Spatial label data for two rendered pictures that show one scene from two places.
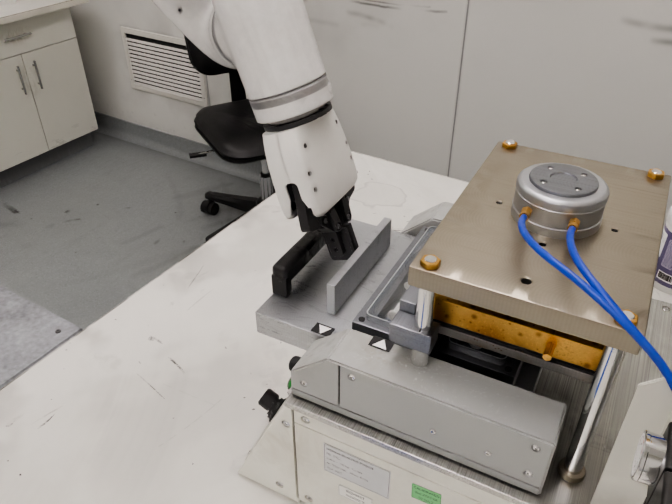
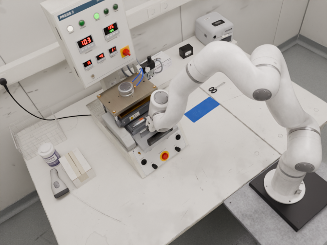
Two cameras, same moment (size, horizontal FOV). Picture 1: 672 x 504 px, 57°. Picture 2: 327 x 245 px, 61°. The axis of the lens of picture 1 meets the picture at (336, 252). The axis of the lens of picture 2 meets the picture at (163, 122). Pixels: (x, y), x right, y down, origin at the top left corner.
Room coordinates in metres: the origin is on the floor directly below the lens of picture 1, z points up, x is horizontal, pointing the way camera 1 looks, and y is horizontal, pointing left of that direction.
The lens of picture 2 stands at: (1.30, 0.49, 2.10)
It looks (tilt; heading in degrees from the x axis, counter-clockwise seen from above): 50 degrees down; 212
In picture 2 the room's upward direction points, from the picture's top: 10 degrees counter-clockwise
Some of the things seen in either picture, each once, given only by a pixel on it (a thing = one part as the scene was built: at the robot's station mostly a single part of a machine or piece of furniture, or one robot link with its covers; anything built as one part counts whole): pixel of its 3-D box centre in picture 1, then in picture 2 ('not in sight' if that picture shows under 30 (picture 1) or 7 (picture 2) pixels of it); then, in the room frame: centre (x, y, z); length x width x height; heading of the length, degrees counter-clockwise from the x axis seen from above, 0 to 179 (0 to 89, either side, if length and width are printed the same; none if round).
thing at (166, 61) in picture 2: not in sight; (154, 65); (-0.05, -0.33, 0.83); 0.23 x 0.12 x 0.07; 153
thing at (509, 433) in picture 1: (410, 396); not in sight; (0.39, -0.07, 0.96); 0.26 x 0.05 x 0.07; 62
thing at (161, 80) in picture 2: not in sight; (182, 59); (-0.24, -0.20, 0.77); 0.84 x 0.30 x 0.04; 148
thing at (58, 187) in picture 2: not in sight; (55, 181); (0.96, -0.47, 0.79); 0.20 x 0.08 x 0.08; 58
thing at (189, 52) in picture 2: not in sight; (186, 51); (-0.27, -0.17, 0.83); 0.09 x 0.06 x 0.07; 144
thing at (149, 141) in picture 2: (311, 248); (159, 134); (0.60, 0.03, 0.99); 0.15 x 0.02 x 0.04; 152
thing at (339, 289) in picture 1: (418, 294); (144, 121); (0.54, -0.09, 0.97); 0.30 x 0.22 x 0.08; 62
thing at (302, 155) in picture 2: not in sight; (299, 157); (0.58, 0.66, 1.09); 0.19 x 0.12 x 0.24; 8
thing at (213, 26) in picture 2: not in sight; (214, 30); (-0.50, -0.03, 0.88); 0.25 x 0.20 x 0.17; 52
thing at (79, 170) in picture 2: not in sight; (77, 167); (0.84, -0.40, 0.80); 0.19 x 0.13 x 0.09; 58
